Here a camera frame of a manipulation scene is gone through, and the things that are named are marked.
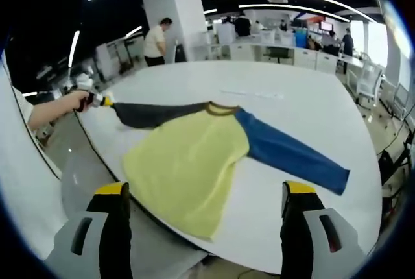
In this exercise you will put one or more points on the white square pillar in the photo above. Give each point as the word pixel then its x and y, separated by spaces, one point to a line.
pixel 175 16

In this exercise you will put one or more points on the yellow garment grey blue sleeves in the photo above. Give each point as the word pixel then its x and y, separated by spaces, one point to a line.
pixel 188 162

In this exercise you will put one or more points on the person's white shirt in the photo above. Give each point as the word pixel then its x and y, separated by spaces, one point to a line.
pixel 19 168

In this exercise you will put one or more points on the white office chair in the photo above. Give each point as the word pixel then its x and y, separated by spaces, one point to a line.
pixel 369 81
pixel 402 100

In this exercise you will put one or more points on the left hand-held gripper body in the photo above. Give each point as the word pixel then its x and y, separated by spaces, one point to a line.
pixel 86 85

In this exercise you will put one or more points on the grey mesh chair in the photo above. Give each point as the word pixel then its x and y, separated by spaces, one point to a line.
pixel 81 188

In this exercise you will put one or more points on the white desk row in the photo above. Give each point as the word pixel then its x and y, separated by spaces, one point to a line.
pixel 308 56

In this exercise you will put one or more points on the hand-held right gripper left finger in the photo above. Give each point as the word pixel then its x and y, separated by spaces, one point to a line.
pixel 113 227

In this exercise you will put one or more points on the blue bin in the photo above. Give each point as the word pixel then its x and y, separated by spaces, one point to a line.
pixel 300 38

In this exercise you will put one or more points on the person's left hand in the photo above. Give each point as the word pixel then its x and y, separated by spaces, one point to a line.
pixel 73 101

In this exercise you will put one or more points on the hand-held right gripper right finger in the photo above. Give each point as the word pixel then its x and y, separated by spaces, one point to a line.
pixel 295 227

